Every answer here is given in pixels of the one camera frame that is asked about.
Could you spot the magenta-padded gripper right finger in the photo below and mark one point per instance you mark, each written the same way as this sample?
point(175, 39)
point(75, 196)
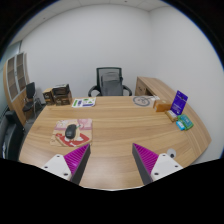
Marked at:
point(146, 158)

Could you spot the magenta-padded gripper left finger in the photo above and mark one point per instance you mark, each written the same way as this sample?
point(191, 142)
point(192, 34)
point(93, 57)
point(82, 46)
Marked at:
point(77, 158)

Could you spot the black computer mouse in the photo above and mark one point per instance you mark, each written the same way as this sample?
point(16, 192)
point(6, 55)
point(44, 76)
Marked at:
point(70, 131)

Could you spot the cartoon print mouse pad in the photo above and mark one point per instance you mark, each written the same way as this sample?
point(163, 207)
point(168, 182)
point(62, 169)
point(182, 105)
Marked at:
point(83, 133)

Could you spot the blue small box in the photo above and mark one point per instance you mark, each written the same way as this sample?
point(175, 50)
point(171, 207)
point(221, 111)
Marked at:
point(180, 125)

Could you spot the tan small box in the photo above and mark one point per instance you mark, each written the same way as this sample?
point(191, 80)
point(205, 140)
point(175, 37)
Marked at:
point(171, 115)

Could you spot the green small box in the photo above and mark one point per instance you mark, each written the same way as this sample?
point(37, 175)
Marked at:
point(186, 121)

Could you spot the orange-brown box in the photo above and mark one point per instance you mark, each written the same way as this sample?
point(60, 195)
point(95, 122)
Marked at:
point(162, 106)

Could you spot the white printed leaflet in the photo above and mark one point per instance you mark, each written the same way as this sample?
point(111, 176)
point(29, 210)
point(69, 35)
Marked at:
point(83, 102)

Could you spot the large brown cardboard box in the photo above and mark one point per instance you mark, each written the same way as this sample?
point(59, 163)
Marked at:
point(63, 99)

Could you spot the purple package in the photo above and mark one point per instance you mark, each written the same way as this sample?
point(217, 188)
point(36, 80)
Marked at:
point(179, 102)

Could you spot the small brown cardboard box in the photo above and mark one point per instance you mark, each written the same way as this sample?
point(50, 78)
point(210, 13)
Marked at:
point(48, 96)

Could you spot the black box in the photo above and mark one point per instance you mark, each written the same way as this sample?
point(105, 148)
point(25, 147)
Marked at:
point(61, 89)

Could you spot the black leather seat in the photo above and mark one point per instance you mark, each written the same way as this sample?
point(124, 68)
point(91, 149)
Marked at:
point(8, 136)

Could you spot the wooden side desk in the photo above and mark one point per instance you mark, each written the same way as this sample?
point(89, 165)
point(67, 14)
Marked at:
point(153, 85)

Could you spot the black visitor chair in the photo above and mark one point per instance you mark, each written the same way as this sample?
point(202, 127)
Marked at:
point(30, 91)

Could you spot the black mesh office chair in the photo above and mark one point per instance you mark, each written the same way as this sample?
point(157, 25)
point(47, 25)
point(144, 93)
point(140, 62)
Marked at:
point(98, 75)

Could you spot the wooden shelf unit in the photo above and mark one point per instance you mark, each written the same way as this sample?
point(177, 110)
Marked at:
point(15, 76)

